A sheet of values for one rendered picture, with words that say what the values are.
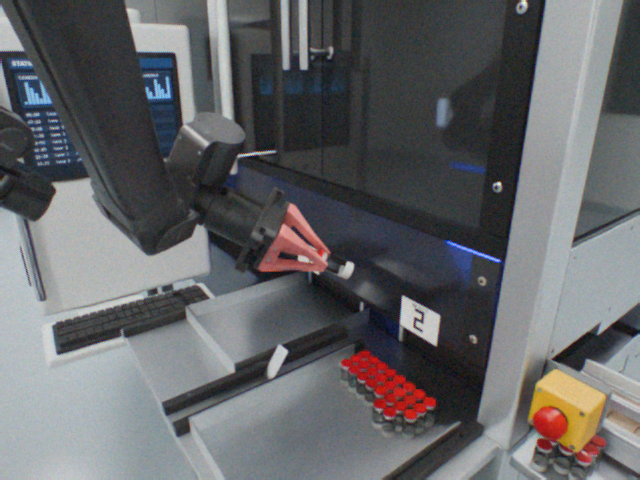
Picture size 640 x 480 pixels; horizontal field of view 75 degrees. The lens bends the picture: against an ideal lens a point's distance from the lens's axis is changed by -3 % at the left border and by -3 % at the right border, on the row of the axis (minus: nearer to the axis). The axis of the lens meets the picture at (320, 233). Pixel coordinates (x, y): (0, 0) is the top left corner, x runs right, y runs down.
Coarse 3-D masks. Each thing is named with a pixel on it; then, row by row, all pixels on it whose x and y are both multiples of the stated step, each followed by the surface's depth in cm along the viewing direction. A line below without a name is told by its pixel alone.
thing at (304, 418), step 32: (352, 352) 86; (288, 384) 78; (320, 384) 79; (192, 416) 67; (224, 416) 71; (256, 416) 72; (288, 416) 72; (320, 416) 72; (352, 416) 72; (224, 448) 65; (256, 448) 66; (288, 448) 66; (320, 448) 66; (352, 448) 66; (384, 448) 66; (416, 448) 65
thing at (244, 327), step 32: (256, 288) 110; (288, 288) 115; (192, 320) 97; (224, 320) 100; (256, 320) 100; (288, 320) 100; (320, 320) 100; (352, 320) 96; (224, 352) 83; (256, 352) 89
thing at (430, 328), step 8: (408, 304) 76; (416, 304) 74; (400, 312) 78; (408, 312) 76; (416, 312) 75; (424, 312) 73; (432, 312) 71; (400, 320) 78; (408, 320) 77; (424, 320) 73; (432, 320) 72; (408, 328) 77; (424, 328) 74; (432, 328) 72; (424, 336) 74; (432, 336) 73
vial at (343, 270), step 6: (324, 252) 53; (324, 258) 52; (330, 258) 53; (336, 258) 53; (330, 264) 53; (336, 264) 53; (342, 264) 53; (348, 264) 53; (330, 270) 53; (336, 270) 53; (342, 270) 53; (348, 270) 53; (342, 276) 53; (348, 276) 53
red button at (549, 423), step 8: (544, 408) 56; (552, 408) 55; (536, 416) 56; (544, 416) 55; (552, 416) 54; (560, 416) 54; (536, 424) 56; (544, 424) 54; (552, 424) 54; (560, 424) 53; (544, 432) 55; (552, 432) 54; (560, 432) 53
